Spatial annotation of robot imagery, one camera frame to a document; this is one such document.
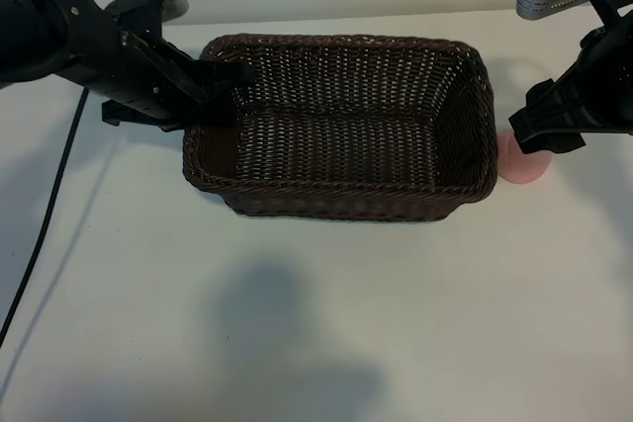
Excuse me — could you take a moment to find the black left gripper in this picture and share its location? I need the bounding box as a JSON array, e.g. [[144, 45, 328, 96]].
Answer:
[[58, 0, 256, 132]]

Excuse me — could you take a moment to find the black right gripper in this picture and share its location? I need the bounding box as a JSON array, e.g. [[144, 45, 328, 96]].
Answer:
[[507, 11, 633, 154]]

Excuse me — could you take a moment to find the pink peach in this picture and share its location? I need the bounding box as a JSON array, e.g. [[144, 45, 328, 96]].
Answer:
[[497, 129, 550, 184]]

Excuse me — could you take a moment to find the dark brown woven basket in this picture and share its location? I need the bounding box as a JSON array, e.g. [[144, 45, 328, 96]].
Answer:
[[182, 32, 498, 223]]

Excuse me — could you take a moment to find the braided black cable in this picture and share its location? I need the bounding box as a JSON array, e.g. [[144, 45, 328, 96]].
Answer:
[[0, 88, 89, 339]]

